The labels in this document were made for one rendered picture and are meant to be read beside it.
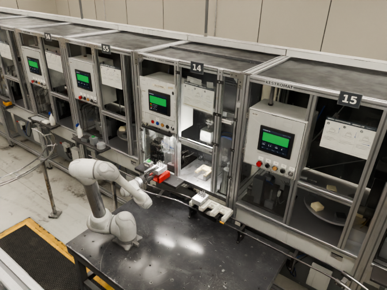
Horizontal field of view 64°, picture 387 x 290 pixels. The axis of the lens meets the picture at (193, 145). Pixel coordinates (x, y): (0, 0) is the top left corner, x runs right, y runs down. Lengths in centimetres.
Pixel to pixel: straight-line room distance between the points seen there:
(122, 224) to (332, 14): 455
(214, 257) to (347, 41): 417
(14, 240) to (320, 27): 527
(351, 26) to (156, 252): 447
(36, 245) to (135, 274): 168
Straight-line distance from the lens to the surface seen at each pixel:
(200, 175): 304
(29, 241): 400
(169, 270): 250
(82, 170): 219
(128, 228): 255
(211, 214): 266
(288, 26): 591
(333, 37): 571
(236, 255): 262
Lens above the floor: 261
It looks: 28 degrees down
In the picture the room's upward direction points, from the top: 2 degrees clockwise
